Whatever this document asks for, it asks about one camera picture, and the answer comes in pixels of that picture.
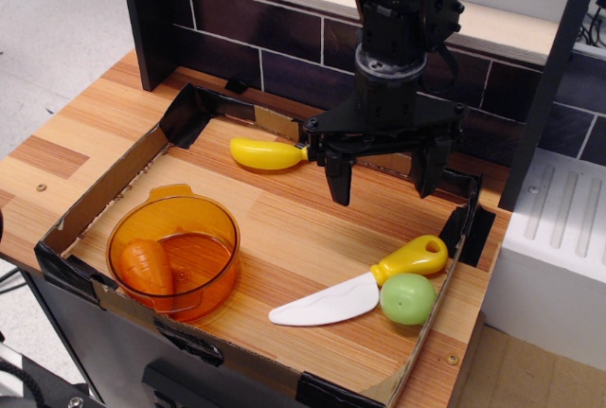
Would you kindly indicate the yellow toy banana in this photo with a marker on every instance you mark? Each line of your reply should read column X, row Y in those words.
column 266, row 155

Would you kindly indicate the white grooved block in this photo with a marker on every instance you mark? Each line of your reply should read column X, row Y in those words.
column 548, row 284

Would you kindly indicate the dark tiled backsplash shelf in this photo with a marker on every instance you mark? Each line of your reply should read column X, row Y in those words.
column 302, row 50

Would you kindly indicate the green toy apple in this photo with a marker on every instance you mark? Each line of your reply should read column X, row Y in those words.
column 407, row 299

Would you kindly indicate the toy knife yellow handle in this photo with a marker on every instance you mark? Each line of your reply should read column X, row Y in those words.
column 424, row 255

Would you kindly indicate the orange transparent plastic pot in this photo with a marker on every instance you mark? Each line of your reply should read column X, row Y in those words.
column 202, row 240

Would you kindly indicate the orange toy carrot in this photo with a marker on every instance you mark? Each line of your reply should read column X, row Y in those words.
column 145, row 270

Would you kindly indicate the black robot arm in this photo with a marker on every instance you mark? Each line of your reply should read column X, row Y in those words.
column 397, row 36

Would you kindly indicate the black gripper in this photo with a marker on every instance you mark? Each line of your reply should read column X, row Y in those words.
column 385, row 114

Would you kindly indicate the cardboard fence with black tape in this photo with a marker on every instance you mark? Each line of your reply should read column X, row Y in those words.
column 281, row 237

